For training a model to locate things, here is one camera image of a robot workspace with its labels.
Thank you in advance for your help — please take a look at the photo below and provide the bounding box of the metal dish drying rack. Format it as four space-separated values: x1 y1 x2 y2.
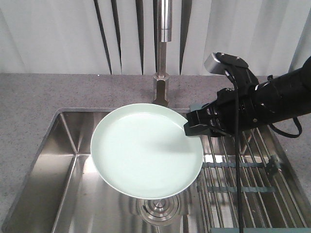
196 126 311 233

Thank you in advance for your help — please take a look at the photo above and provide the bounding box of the stainless steel sink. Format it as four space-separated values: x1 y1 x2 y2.
1 108 205 233

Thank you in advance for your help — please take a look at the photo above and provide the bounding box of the light green round plate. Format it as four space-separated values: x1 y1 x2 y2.
90 103 203 200

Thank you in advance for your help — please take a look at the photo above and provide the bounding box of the white pleated curtain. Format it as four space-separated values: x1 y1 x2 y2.
0 0 311 75

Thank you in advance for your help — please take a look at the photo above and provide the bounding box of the black camera cable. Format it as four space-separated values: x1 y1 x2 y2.
225 69 244 233

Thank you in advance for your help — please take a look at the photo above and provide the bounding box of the steel faucet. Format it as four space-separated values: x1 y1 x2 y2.
153 0 173 107

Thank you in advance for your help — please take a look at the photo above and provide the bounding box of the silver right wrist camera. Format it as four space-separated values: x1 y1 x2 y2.
204 52 249 75

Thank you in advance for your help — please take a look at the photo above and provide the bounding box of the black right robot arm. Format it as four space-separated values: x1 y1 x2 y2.
184 52 311 137

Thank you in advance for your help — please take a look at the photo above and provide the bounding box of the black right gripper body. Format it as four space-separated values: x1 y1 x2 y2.
206 66 258 137

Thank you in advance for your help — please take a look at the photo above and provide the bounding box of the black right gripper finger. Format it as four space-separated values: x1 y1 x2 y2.
184 123 211 136
186 108 211 127

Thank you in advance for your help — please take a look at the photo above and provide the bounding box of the sink drain strainer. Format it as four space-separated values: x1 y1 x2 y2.
136 195 182 226

